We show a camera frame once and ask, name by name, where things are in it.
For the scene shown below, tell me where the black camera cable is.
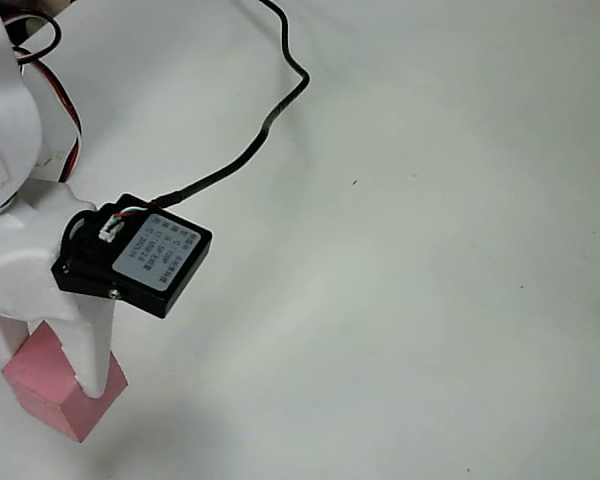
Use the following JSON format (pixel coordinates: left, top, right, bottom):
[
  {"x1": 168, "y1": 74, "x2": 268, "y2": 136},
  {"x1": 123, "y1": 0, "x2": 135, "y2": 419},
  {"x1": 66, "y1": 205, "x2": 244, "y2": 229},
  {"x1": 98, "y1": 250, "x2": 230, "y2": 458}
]
[{"x1": 151, "y1": 0, "x2": 312, "y2": 207}]

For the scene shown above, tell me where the black camera box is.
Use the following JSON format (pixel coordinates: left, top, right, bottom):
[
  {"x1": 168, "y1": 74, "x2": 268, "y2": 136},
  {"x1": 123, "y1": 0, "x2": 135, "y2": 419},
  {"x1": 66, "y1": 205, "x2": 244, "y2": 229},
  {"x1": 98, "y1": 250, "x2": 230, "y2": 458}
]
[{"x1": 50, "y1": 192, "x2": 214, "y2": 320}]

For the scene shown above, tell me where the pink foam cube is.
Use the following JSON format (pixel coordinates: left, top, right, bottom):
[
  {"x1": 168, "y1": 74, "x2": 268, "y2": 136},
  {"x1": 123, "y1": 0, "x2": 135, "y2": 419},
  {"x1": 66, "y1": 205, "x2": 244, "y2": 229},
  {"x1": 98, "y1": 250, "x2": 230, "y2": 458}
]
[{"x1": 1, "y1": 319, "x2": 130, "y2": 444}]

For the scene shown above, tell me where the red black white servo wire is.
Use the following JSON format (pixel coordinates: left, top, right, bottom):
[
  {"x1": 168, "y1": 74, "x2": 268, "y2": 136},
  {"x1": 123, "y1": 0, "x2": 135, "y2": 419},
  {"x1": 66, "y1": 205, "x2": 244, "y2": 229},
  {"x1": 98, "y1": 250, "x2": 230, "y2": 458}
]
[{"x1": 2, "y1": 13, "x2": 85, "y2": 185}]

